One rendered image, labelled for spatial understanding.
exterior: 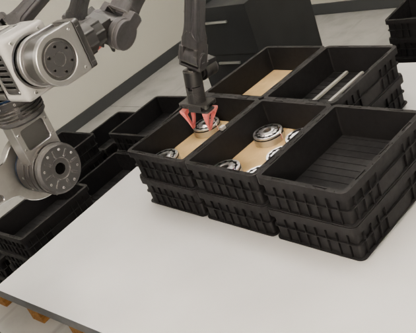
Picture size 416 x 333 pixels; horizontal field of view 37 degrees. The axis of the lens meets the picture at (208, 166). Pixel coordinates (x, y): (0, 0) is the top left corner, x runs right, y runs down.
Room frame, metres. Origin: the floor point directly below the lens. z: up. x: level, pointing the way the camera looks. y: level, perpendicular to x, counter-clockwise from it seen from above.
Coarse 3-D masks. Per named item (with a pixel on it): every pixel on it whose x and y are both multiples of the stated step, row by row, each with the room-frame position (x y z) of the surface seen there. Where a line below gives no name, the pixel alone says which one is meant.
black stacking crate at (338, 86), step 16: (320, 64) 2.14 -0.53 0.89; (336, 64) 2.16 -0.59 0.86; (352, 64) 2.10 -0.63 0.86; (368, 64) 2.05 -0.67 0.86; (304, 80) 2.08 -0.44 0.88; (320, 80) 2.13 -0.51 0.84; (368, 80) 1.85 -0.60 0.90; (384, 80) 1.90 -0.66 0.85; (272, 96) 1.97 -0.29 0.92; (288, 96) 2.02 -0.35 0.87; (304, 96) 2.07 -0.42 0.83; (352, 96) 1.79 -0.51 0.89; (368, 96) 1.83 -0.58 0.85
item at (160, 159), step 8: (208, 96) 2.16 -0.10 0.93; (216, 96) 2.13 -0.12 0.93; (224, 96) 2.10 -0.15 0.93; (232, 96) 2.07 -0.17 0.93; (240, 112) 1.92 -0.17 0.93; (168, 120) 2.09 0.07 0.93; (232, 120) 1.88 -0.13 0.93; (160, 128) 2.06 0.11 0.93; (136, 144) 2.00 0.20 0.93; (128, 152) 1.96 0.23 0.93; (136, 152) 1.93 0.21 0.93; (144, 152) 1.91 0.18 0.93; (192, 152) 1.77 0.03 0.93; (144, 160) 1.90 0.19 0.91; (152, 160) 1.86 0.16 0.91; (160, 160) 1.82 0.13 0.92; (168, 160) 1.79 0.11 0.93; (176, 160) 1.76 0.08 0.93; (184, 160) 1.74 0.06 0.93
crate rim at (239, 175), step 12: (252, 108) 1.91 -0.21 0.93; (324, 108) 1.71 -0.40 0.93; (312, 120) 1.67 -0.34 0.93; (300, 132) 1.63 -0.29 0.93; (288, 144) 1.59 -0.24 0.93; (192, 156) 1.75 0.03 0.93; (192, 168) 1.70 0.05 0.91; (204, 168) 1.65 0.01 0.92; (216, 168) 1.61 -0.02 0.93; (228, 168) 1.58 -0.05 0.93; (252, 180) 1.50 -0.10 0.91
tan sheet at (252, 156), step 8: (288, 128) 1.88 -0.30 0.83; (280, 144) 1.79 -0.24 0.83; (240, 152) 1.84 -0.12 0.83; (248, 152) 1.82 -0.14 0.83; (256, 152) 1.80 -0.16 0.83; (264, 152) 1.78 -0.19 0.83; (240, 160) 1.79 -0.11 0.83; (248, 160) 1.77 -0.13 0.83; (256, 160) 1.75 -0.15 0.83; (264, 160) 1.73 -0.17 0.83; (248, 168) 1.72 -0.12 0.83
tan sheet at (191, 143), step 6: (192, 138) 2.09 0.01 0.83; (198, 138) 2.07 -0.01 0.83; (204, 138) 2.05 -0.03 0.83; (180, 144) 2.08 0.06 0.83; (186, 144) 2.06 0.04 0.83; (192, 144) 2.04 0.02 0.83; (198, 144) 2.02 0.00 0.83; (180, 150) 2.03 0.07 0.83; (186, 150) 2.01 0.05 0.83; (192, 150) 1.99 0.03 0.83; (180, 156) 1.98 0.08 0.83
